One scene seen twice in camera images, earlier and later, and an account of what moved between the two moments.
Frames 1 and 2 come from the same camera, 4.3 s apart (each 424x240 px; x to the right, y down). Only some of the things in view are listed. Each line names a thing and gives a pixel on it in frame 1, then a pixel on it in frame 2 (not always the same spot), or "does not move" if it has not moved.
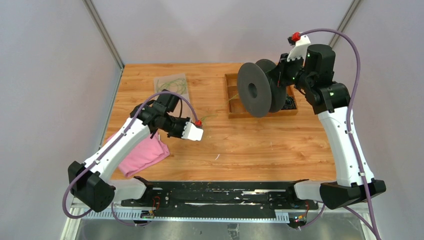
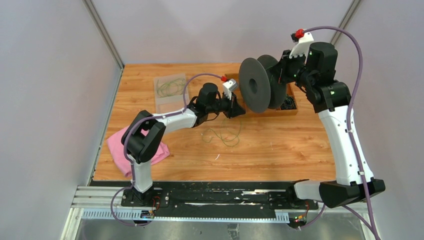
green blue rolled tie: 290,103 does not move
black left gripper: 179,135 -> 234,109
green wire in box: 178,85 does not move
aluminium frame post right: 349,13 does not move
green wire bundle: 288,103 -> 227,132
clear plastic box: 176,83 does not move
